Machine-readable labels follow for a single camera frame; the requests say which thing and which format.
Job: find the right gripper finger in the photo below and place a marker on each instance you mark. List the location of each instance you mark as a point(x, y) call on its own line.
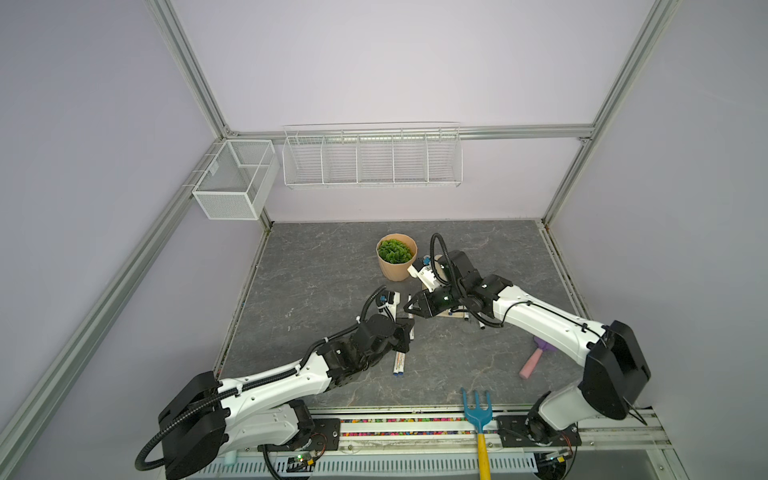
point(416, 312)
point(418, 298)

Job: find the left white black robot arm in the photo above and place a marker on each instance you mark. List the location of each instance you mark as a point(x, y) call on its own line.
point(210, 417)

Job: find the beige work glove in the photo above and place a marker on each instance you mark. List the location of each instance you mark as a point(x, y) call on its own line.
point(447, 313)

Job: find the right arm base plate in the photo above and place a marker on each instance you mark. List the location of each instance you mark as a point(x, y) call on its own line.
point(521, 431)

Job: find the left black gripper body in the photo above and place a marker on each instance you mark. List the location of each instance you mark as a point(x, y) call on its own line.
point(397, 342)

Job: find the pink chalk block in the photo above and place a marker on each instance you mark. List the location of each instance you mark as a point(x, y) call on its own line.
point(541, 346)

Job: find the small white mesh basket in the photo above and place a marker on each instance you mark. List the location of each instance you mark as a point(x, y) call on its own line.
point(237, 181)

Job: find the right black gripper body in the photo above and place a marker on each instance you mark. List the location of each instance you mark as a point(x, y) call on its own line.
point(445, 298)

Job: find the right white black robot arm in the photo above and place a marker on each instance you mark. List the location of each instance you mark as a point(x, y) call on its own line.
point(615, 371)

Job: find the teal garden fork yellow handle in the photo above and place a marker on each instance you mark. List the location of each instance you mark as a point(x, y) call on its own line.
point(479, 416)

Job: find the green artificial plant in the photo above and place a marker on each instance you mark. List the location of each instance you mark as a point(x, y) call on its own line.
point(394, 252)

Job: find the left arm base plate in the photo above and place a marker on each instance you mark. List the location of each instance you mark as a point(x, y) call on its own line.
point(324, 435)

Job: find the beige plant pot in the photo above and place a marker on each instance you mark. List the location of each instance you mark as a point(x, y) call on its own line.
point(397, 273)

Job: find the long white wire shelf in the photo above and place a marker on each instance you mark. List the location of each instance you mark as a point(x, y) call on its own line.
point(388, 154)

